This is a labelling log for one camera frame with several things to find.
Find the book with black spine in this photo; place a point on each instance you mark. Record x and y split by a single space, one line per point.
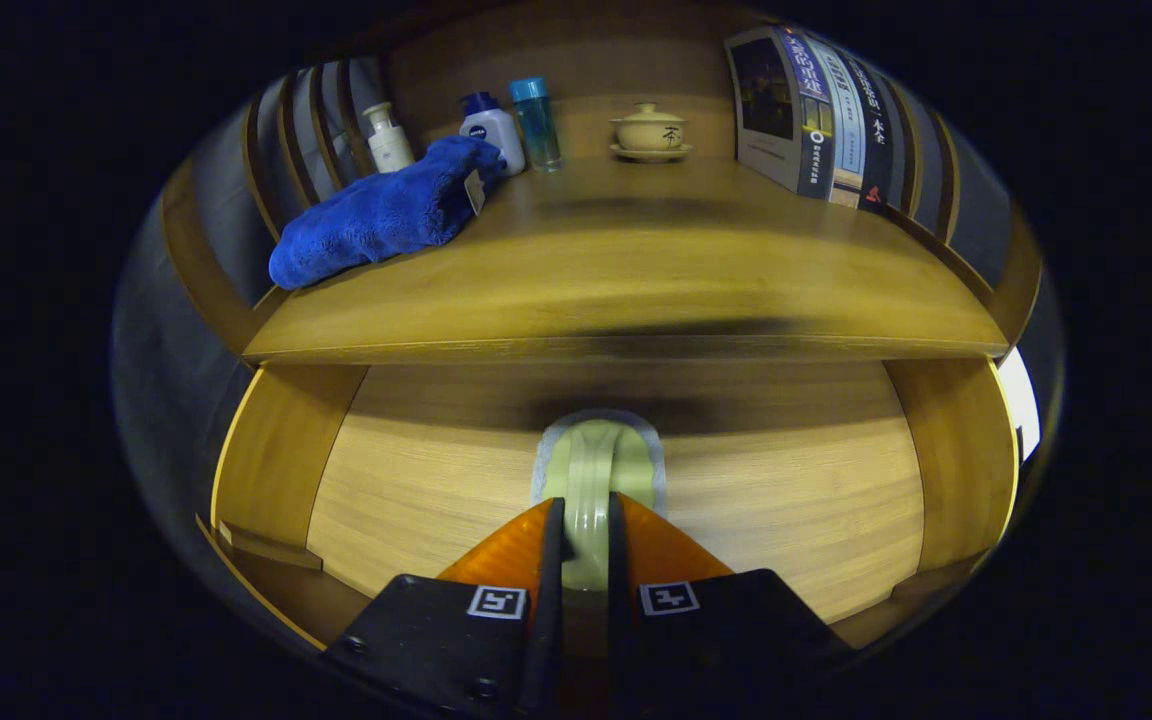
874 140

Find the white bottle with blue cap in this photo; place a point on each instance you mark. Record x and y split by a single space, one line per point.
496 130

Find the book with pale spine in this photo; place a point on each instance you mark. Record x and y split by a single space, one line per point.
844 130

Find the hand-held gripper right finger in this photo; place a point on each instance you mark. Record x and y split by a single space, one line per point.
620 600

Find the wooden countertop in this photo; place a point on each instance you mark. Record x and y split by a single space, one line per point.
636 270

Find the teal cylindrical bottle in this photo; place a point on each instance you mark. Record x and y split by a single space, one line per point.
538 125

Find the grey book with blue spine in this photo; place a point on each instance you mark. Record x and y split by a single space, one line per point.
766 110

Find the wooden drawer with black knob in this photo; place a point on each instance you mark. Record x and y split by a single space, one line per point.
436 500

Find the blue towel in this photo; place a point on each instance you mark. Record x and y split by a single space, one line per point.
376 215

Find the beige lidded teacup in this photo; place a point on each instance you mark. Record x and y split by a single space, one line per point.
649 135

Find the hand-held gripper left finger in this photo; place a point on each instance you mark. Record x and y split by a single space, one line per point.
548 600

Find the white pump bottle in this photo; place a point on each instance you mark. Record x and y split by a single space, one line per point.
389 145

